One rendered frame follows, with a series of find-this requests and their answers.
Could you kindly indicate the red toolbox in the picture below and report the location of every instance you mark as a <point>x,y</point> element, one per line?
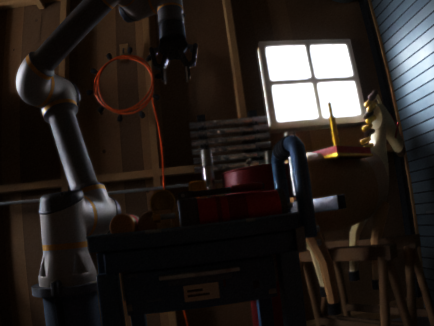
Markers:
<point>237,205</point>

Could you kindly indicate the wooden trestle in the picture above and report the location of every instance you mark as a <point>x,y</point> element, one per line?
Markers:
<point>359,252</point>

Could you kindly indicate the red turnstile hub body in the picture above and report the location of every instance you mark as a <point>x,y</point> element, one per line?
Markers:
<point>249,176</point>

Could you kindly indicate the grey wall conduit pipe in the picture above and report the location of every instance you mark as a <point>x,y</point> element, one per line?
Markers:
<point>20,201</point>

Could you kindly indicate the grey slatted shutter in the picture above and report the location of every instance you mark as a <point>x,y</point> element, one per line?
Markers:
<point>417,68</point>

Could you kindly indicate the tan roll with red band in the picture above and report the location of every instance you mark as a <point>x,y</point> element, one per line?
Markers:
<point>122,224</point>

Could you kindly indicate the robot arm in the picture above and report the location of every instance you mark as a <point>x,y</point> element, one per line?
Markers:
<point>64,146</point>

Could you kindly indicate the blue tool cart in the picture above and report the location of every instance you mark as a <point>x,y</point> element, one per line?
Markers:
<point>203,247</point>

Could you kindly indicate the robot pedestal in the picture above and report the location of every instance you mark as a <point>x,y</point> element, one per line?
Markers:
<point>71,308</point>

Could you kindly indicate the grey stacked pipe rack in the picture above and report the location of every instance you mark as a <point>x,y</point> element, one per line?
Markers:
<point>230,142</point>

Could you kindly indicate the cream carousel horse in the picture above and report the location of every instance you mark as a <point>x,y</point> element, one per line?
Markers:
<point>346,179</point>

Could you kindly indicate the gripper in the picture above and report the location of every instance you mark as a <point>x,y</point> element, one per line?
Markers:
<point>172,47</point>

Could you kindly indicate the white framed window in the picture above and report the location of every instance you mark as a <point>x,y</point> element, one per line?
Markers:
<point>312,81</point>

